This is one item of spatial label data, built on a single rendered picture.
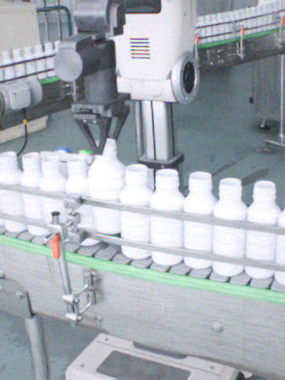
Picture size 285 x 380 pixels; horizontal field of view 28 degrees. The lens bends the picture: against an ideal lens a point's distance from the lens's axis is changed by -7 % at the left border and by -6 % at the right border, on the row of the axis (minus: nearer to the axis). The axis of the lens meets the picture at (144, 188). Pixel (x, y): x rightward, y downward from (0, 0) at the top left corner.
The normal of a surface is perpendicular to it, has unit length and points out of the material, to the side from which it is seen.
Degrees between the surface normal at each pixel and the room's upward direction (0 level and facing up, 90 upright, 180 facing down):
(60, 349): 0
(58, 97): 90
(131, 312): 90
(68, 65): 89
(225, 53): 90
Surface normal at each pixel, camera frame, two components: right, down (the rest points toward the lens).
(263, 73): -0.71, 0.31
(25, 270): -0.46, 0.36
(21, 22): 0.70, 0.23
